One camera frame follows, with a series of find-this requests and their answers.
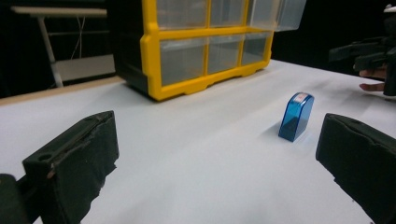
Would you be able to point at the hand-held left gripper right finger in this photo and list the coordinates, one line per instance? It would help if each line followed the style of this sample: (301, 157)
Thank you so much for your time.
(361, 158)

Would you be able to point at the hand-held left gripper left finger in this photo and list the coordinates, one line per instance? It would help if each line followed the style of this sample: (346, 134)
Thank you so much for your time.
(77, 155)

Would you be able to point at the blue transparent plastic box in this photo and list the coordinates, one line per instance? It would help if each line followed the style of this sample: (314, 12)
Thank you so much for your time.
(294, 119)

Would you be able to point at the clear plastic drawer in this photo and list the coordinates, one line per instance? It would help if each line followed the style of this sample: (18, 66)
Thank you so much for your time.
(256, 48)
(229, 11)
(224, 53)
(183, 62)
(280, 14)
(182, 12)

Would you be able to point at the yellow black drawer cabinet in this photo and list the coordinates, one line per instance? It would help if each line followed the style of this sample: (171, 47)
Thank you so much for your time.
(152, 62)

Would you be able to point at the white metal side table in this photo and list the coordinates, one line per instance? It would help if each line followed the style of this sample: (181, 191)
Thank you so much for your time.
(84, 67)

